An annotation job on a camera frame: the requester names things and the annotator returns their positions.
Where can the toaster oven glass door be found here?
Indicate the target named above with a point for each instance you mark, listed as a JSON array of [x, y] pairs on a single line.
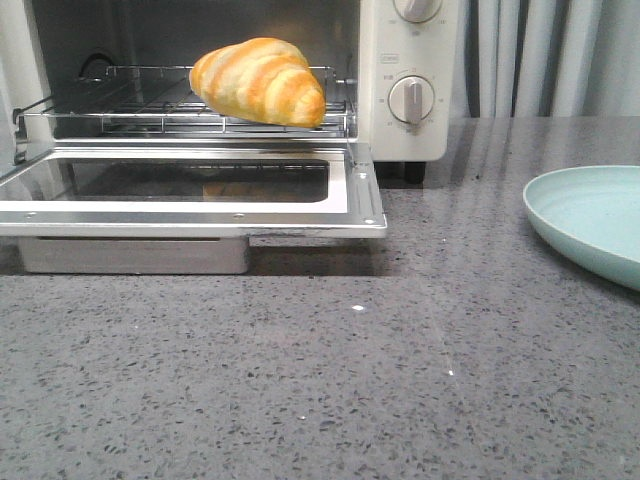
[[182, 207]]

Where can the light green plate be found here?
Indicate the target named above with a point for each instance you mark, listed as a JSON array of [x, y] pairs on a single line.
[[590, 215]]

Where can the white Toshiba toaster oven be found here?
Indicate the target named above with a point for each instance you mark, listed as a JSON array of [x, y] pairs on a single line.
[[47, 44]]

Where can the lower oven timer knob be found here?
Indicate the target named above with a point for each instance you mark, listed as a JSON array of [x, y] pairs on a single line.
[[411, 100]]

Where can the golden croissant bread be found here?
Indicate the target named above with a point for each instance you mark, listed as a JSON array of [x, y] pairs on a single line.
[[264, 80]]

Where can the upper oven control knob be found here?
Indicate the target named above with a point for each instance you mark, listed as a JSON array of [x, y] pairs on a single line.
[[417, 11]]

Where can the grey curtain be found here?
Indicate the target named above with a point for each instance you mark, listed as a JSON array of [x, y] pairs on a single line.
[[546, 58]]

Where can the metal wire oven rack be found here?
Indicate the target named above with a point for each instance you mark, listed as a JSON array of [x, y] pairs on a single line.
[[157, 101]]

